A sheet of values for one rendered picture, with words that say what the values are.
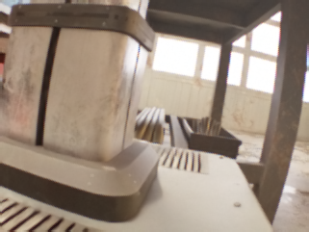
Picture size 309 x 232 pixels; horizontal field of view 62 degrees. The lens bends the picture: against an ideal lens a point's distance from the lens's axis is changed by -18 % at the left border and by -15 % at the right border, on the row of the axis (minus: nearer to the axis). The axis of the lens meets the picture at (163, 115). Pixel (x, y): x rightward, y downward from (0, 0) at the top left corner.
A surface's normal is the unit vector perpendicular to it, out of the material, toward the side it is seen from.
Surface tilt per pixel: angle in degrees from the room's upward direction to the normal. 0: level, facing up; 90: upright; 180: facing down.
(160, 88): 90
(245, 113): 90
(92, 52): 90
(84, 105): 90
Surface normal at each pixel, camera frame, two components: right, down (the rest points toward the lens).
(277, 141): -0.01, 0.08
